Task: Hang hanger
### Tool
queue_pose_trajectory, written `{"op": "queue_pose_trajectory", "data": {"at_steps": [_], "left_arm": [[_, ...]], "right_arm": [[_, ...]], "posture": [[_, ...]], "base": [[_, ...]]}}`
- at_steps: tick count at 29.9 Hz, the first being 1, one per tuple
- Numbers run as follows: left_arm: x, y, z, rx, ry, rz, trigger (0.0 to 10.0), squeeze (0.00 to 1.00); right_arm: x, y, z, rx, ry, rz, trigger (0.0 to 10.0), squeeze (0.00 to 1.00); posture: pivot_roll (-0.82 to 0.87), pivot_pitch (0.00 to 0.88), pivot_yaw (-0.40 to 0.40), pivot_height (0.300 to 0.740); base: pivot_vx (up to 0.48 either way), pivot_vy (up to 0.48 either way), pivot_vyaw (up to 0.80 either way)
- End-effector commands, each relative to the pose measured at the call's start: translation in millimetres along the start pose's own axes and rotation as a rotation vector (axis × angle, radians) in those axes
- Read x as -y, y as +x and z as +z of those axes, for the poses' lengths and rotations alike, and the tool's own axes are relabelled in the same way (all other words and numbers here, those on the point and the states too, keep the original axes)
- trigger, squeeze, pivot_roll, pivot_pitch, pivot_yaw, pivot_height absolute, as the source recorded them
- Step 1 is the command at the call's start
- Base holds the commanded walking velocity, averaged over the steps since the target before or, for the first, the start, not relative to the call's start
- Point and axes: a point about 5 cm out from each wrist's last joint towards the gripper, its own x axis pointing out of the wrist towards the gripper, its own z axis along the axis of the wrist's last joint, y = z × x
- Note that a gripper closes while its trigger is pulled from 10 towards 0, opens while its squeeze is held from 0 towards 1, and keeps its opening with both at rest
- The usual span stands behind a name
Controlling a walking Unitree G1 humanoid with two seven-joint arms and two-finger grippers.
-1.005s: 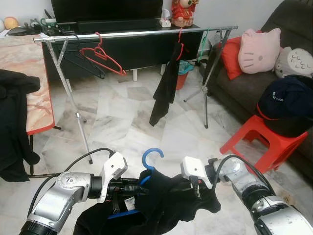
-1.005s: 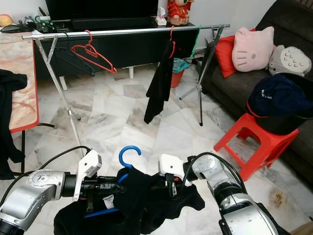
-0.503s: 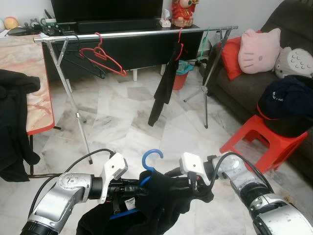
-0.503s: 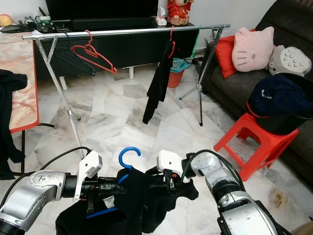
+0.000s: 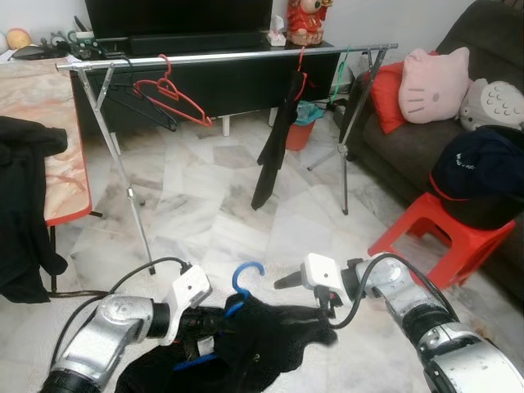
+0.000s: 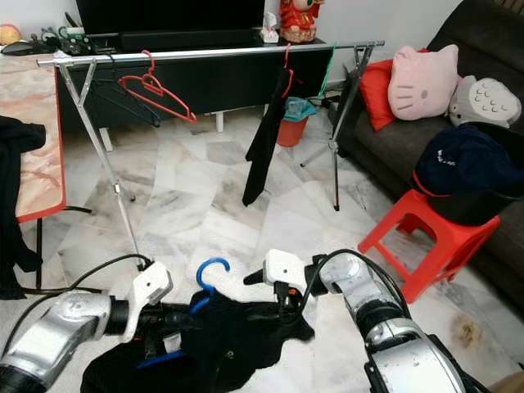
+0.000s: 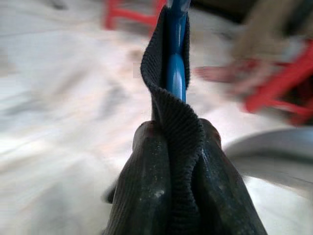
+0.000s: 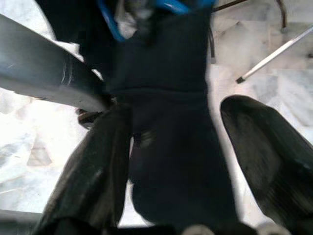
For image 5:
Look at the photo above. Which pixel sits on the green hanger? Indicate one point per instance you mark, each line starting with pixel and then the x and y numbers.
pixel 340 78

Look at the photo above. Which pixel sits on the red bin with teal liner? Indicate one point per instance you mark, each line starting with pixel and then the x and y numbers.
pixel 299 137

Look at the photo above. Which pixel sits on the grey round creature pillow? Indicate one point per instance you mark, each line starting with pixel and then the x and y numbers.
pixel 491 105

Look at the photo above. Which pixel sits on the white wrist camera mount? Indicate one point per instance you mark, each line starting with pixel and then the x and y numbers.
pixel 187 295
pixel 321 272

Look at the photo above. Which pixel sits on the black metal table frame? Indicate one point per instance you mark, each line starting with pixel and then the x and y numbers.
pixel 53 262

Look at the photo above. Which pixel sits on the white green mug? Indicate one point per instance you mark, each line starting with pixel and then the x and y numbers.
pixel 79 45

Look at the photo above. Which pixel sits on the red pillow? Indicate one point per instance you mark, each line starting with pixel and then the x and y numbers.
pixel 385 98

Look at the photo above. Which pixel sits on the pink cat face pillow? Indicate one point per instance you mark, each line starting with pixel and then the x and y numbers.
pixel 434 86

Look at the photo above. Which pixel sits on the orange round figurine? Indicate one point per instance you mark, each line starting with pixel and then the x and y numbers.
pixel 18 39

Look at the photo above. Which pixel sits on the black soundbar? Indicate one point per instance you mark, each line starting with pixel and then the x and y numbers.
pixel 196 42

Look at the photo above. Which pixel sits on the blue hanger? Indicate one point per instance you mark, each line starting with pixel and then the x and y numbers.
pixel 247 265

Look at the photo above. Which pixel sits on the red figurine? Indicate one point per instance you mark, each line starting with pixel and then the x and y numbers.
pixel 307 23

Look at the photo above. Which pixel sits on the red plastic stool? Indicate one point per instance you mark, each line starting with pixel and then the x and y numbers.
pixel 442 237

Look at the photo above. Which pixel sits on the black hanger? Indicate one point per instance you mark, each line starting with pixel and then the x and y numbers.
pixel 155 119

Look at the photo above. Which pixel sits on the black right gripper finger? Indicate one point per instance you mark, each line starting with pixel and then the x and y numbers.
pixel 292 282

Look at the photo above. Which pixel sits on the white tissue holder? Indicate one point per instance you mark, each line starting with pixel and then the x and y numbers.
pixel 277 38

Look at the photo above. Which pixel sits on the black television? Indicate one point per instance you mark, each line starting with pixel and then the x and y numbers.
pixel 180 16

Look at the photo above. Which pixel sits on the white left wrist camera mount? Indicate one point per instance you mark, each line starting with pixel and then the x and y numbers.
pixel 187 295

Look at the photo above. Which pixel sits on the dark grey fabric sofa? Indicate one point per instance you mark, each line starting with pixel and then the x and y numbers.
pixel 393 164

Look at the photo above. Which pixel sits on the black garment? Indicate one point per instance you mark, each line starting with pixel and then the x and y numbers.
pixel 24 213
pixel 278 147
pixel 262 344

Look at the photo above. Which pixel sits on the black television cabinet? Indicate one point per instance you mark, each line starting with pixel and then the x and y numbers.
pixel 229 86

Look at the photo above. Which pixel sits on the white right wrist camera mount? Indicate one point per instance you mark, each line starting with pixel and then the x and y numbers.
pixel 321 272

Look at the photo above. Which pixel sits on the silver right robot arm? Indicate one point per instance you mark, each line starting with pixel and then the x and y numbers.
pixel 442 344

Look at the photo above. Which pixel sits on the silver metal clothes rack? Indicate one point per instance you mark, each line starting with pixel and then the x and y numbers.
pixel 229 56

